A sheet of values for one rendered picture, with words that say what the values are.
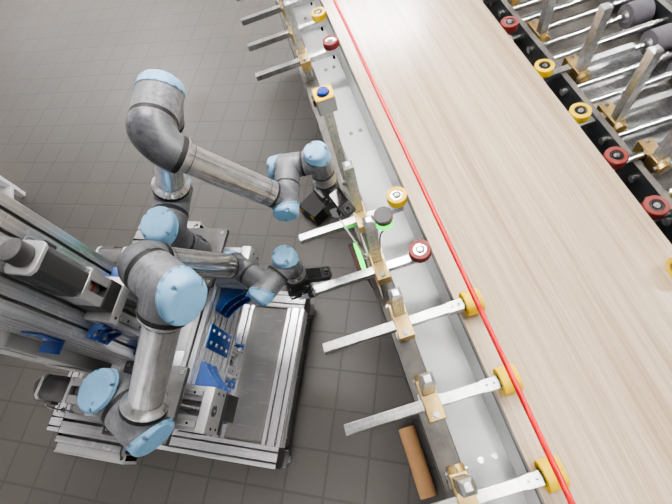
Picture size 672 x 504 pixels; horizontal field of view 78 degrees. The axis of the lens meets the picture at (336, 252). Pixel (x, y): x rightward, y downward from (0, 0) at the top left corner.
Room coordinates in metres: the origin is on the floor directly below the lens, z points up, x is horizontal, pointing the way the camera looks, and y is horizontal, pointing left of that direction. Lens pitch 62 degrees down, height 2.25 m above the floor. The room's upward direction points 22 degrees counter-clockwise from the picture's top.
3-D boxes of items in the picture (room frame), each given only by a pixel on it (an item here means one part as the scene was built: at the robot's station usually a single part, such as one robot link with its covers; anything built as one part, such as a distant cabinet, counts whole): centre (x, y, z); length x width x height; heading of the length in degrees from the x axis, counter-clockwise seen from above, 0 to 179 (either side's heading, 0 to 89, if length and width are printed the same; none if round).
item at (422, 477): (0.00, 0.02, 0.04); 0.30 x 0.08 x 0.08; 176
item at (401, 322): (0.39, -0.11, 0.94); 0.13 x 0.06 x 0.05; 176
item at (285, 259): (0.64, 0.15, 1.12); 0.09 x 0.08 x 0.11; 124
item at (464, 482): (-0.09, -0.08, 0.90); 0.03 x 0.03 x 0.48; 86
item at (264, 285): (0.60, 0.25, 1.12); 0.11 x 0.11 x 0.08; 34
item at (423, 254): (0.61, -0.28, 0.85); 0.08 x 0.08 x 0.11
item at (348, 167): (0.91, -0.15, 0.89); 0.03 x 0.03 x 0.48; 86
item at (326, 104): (1.17, -0.17, 1.18); 0.07 x 0.07 x 0.08; 86
